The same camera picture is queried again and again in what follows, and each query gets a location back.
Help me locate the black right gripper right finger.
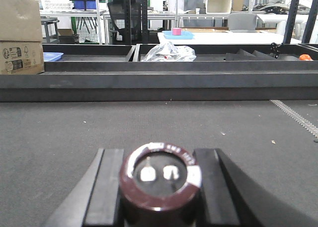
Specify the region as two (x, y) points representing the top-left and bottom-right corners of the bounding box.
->
(193, 149), (318, 227)

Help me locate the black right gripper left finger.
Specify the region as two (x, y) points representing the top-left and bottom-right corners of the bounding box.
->
(42, 149), (124, 227)

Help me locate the dark cylindrical capacitor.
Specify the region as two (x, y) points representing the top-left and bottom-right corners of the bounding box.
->
(119, 142), (202, 227)

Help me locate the white plastic bin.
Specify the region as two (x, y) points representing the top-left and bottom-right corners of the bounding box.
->
(203, 0), (232, 14)

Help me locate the blue tray beside cardboard box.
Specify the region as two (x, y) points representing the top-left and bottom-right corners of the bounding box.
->
(43, 52), (64, 62)

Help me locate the crumpled clear plastic bag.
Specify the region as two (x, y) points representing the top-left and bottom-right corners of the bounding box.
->
(141, 42), (196, 62)

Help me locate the small orange object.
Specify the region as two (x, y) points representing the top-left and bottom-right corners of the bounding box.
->
(299, 54), (313, 61)

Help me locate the large cardboard box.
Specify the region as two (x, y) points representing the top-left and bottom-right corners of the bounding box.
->
(0, 0), (44, 75)

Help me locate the light blue flat tray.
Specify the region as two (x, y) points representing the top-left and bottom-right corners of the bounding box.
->
(163, 31), (194, 40)

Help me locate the pink small box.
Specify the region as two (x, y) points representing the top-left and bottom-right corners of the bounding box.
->
(172, 28), (182, 36)

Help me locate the grey office chair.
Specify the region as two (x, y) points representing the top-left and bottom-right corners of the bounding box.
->
(228, 12), (258, 32)

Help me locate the black mesh office chair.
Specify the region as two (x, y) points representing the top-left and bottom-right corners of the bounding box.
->
(107, 0), (142, 45)

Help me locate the black foam tray rail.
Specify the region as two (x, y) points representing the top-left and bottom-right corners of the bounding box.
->
(0, 44), (318, 102)

